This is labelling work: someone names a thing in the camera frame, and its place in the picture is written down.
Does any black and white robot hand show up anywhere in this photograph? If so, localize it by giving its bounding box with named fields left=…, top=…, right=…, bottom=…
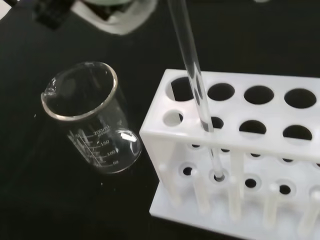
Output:
left=33, top=0, right=156, bottom=36

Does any white test tube rack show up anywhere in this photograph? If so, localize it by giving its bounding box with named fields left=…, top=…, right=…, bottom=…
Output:
left=139, top=68, right=320, bottom=238

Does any clear glass beaker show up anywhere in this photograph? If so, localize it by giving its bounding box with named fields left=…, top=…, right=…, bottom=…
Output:
left=40, top=61, right=144, bottom=175

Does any black cloth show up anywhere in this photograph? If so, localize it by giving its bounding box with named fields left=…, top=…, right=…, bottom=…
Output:
left=0, top=0, right=320, bottom=240

